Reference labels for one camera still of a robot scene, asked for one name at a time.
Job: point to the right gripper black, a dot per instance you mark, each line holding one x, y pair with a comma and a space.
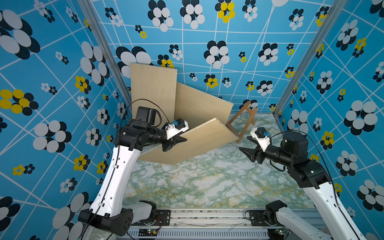
252, 154

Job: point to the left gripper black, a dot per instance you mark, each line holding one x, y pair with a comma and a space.
174, 140

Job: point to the plywood board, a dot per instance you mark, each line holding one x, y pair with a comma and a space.
154, 87
201, 139
197, 107

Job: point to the wooden easel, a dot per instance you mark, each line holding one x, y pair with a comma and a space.
245, 117

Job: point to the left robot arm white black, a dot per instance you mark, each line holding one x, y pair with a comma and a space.
107, 212

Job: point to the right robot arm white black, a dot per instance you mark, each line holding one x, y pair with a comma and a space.
310, 176

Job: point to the right circuit board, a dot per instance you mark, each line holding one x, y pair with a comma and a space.
276, 234

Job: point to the circuit board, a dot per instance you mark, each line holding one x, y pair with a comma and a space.
148, 232
276, 234

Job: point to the left circuit board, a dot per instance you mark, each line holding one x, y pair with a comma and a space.
148, 232

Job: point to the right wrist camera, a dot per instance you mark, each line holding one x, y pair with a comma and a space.
262, 136

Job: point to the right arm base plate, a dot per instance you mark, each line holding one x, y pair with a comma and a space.
258, 218

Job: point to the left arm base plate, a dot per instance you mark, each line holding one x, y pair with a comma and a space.
162, 218

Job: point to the aluminium front rail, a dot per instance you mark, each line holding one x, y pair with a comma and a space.
210, 224

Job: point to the left aluminium corner post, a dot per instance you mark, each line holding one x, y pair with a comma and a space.
90, 15

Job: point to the aluminium corner post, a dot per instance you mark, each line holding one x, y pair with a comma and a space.
324, 29
90, 15

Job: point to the right aluminium corner post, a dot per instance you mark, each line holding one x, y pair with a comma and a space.
324, 29

